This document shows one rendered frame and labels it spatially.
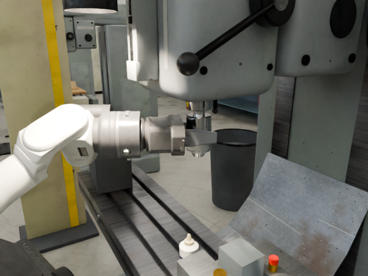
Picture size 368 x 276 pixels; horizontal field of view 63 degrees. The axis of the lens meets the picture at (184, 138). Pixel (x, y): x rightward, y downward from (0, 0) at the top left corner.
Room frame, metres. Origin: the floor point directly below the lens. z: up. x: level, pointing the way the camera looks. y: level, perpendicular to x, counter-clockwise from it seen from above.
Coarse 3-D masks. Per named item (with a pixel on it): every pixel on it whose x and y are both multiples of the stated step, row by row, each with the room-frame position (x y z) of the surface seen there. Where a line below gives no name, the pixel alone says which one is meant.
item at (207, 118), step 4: (192, 112) 0.57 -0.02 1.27; (188, 116) 0.54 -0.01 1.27; (192, 116) 0.54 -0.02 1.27; (196, 116) 0.54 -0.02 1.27; (200, 116) 0.54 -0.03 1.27; (204, 116) 0.54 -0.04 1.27; (208, 116) 0.54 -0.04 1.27; (188, 120) 0.54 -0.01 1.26; (192, 120) 0.53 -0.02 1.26; (196, 120) 0.53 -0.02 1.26; (200, 120) 0.53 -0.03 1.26; (204, 120) 0.53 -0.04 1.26; (208, 120) 0.54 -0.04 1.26
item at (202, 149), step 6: (186, 120) 0.55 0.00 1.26; (186, 126) 0.55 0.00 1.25; (192, 126) 0.53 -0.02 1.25; (198, 126) 0.53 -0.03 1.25; (204, 126) 0.53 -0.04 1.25; (210, 126) 0.55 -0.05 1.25; (210, 144) 0.55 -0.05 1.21; (192, 150) 0.53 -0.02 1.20; (198, 150) 0.53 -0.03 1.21; (204, 150) 0.53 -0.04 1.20
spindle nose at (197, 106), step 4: (188, 104) 0.54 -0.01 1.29; (192, 104) 0.53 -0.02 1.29; (196, 104) 0.53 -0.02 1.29; (200, 104) 0.53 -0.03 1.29; (204, 104) 0.53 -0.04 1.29; (208, 104) 0.54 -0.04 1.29; (188, 108) 0.54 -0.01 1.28; (192, 108) 0.53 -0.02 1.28; (196, 108) 0.53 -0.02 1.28; (200, 108) 0.53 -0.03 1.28; (204, 108) 0.53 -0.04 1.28; (208, 108) 0.54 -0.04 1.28
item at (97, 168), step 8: (96, 160) 0.91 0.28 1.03; (104, 160) 0.92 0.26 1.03; (112, 160) 0.93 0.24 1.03; (120, 160) 0.94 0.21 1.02; (128, 160) 0.95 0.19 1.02; (96, 168) 0.91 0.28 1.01; (104, 168) 0.91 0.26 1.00; (112, 168) 0.93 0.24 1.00; (120, 168) 0.94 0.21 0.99; (128, 168) 0.95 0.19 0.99; (96, 176) 0.91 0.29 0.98; (104, 176) 0.91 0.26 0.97; (112, 176) 0.92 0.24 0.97; (120, 176) 0.94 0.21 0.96; (128, 176) 0.95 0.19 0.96; (96, 184) 0.91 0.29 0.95; (104, 184) 0.91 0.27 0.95; (112, 184) 0.92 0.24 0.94; (120, 184) 0.93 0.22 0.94; (128, 184) 0.95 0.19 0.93; (104, 192) 0.91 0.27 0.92
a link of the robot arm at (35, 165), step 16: (64, 112) 0.50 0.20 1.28; (80, 112) 0.51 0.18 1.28; (32, 128) 0.47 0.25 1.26; (48, 128) 0.48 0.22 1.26; (64, 128) 0.48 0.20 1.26; (80, 128) 0.49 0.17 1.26; (16, 144) 0.47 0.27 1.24; (32, 144) 0.45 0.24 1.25; (48, 144) 0.45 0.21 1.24; (64, 144) 0.47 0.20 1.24; (16, 160) 0.45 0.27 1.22; (32, 160) 0.44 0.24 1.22; (48, 160) 0.46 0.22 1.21; (32, 176) 0.45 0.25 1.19; (48, 176) 0.48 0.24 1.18
